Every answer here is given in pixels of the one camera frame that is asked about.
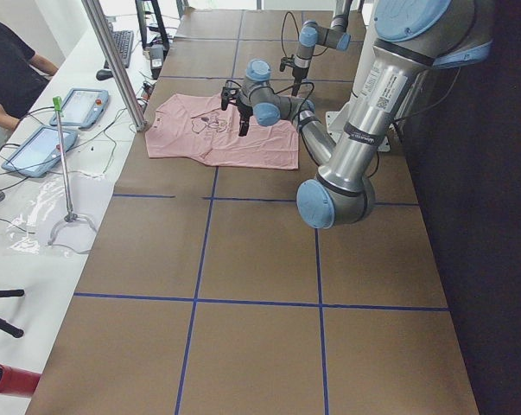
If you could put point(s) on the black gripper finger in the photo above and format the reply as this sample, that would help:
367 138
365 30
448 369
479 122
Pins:
297 85
243 126

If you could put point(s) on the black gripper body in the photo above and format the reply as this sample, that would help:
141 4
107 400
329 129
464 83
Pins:
244 112
296 76

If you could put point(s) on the pink t-shirt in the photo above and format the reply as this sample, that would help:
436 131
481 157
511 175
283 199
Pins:
196 127

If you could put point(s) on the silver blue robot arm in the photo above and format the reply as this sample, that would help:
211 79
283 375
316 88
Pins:
410 37
312 34

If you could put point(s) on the black power box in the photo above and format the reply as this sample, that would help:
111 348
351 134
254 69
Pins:
156 59

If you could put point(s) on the black keyboard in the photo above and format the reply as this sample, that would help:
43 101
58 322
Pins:
123 41

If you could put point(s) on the black computer mouse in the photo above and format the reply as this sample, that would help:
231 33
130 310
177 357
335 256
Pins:
103 74

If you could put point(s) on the upper blue teach pendant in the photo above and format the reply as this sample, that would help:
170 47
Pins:
82 107

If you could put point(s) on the blue teach pendant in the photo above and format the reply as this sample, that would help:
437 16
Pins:
41 152
82 107

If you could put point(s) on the lower blue teach pendant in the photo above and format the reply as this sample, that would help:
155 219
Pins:
41 152

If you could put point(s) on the person in black shirt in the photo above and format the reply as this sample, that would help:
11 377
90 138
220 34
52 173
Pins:
23 77

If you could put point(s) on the black tripod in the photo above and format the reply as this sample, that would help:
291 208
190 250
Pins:
8 301

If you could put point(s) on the red cylinder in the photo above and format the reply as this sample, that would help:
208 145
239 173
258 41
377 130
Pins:
18 382

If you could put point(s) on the aluminium frame post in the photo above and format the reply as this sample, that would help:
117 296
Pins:
99 24

